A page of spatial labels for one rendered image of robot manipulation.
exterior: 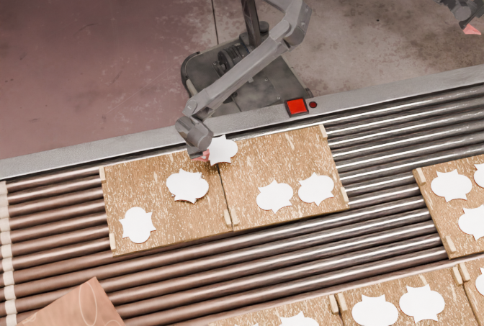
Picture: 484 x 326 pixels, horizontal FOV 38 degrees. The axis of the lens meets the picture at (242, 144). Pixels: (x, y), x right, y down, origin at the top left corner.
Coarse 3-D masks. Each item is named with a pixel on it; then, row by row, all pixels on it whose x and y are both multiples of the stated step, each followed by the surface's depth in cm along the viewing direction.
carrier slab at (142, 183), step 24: (120, 168) 250; (144, 168) 250; (168, 168) 251; (192, 168) 251; (216, 168) 251; (120, 192) 245; (144, 192) 245; (168, 192) 245; (216, 192) 246; (120, 216) 241; (168, 216) 241; (192, 216) 241; (216, 216) 241; (120, 240) 236; (168, 240) 236
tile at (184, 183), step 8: (184, 176) 246; (192, 176) 246; (200, 176) 246; (176, 184) 244; (184, 184) 244; (192, 184) 244; (200, 184) 244; (176, 192) 242; (184, 192) 242; (192, 192) 242; (200, 192) 242; (176, 200) 241; (184, 200) 241; (192, 200) 241
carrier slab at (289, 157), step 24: (240, 144) 256; (264, 144) 256; (288, 144) 256; (312, 144) 256; (240, 168) 251; (264, 168) 251; (288, 168) 251; (312, 168) 251; (240, 192) 246; (336, 192) 246; (240, 216) 241; (264, 216) 241; (288, 216) 241; (312, 216) 242
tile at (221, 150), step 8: (224, 136) 244; (216, 144) 242; (224, 144) 242; (232, 144) 243; (216, 152) 240; (224, 152) 241; (232, 152) 241; (208, 160) 239; (216, 160) 239; (224, 160) 239
